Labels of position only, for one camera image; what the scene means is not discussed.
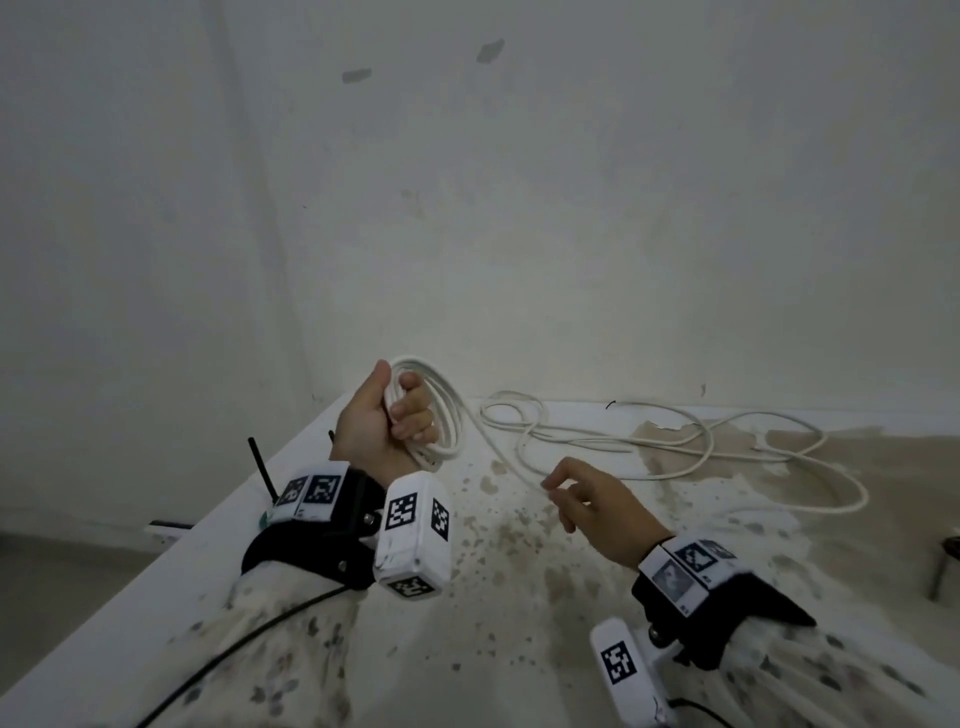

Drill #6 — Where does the person's right hand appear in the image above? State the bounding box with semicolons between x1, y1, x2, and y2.
541;457;674;569

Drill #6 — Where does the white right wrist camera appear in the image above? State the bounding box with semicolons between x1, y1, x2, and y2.
590;617;680;728

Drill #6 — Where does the white cable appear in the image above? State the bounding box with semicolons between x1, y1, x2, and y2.
383;356;870;526

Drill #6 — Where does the black camera lead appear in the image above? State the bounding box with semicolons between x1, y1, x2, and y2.
667;697;733;728
138;584;354;728

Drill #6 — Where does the black wristband with markers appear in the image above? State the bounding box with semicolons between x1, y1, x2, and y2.
631;538;817;670
241;461;388;590

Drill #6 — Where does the person's right forearm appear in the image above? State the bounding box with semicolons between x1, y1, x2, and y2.
719;626;960;728

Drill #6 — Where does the black left wristband with markers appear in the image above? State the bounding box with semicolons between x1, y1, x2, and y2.
241;461;388;590

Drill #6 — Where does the black right wristband with markers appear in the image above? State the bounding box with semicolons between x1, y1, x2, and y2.
631;538;817;670

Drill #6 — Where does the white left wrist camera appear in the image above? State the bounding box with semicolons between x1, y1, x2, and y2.
372;472;454;601

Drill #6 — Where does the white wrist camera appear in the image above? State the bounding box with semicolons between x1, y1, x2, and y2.
372;472;454;601
590;617;680;728

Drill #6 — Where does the black left camera lead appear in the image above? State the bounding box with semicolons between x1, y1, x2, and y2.
138;584;354;728

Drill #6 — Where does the person's left forearm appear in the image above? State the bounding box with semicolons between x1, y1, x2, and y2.
112;558;361;728

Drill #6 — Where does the person's left hand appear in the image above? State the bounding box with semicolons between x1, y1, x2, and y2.
329;359;440;489

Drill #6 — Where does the bundle of black cable ties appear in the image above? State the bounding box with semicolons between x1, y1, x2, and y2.
929;536;960;601

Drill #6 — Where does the black right camera lead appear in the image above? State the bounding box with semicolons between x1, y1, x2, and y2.
667;697;733;728

